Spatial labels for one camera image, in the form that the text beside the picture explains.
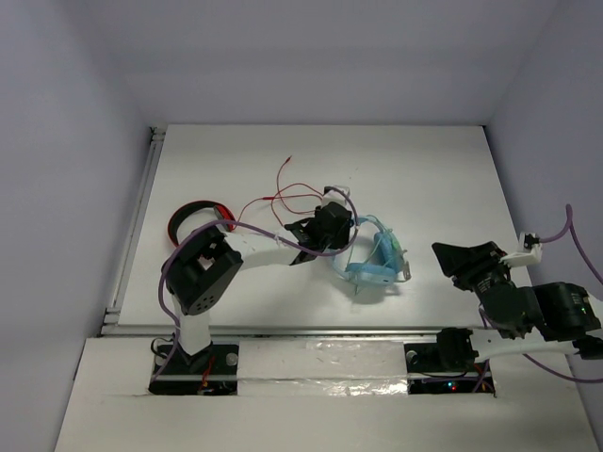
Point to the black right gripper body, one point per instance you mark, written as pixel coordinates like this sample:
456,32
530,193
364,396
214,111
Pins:
485,273

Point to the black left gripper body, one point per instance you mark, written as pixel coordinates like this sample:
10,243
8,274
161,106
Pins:
310,233

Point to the light blue headphones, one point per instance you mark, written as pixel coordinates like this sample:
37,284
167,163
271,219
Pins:
385,265

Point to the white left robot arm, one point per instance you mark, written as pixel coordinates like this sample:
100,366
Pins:
200,270

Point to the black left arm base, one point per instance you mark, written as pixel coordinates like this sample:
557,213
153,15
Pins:
212,372

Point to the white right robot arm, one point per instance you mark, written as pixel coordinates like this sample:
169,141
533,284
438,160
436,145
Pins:
556,316

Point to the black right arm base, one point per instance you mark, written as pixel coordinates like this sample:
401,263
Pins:
449,365

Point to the red and black headphones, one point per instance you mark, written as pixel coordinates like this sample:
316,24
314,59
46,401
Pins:
187,210

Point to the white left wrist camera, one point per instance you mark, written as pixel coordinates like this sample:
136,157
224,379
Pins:
337,194

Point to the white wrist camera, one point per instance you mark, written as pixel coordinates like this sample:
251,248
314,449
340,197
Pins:
529,252
337,194

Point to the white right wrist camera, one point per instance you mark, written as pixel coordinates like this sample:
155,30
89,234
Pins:
529,252

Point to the aluminium rail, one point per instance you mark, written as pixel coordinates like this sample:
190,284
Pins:
163,330

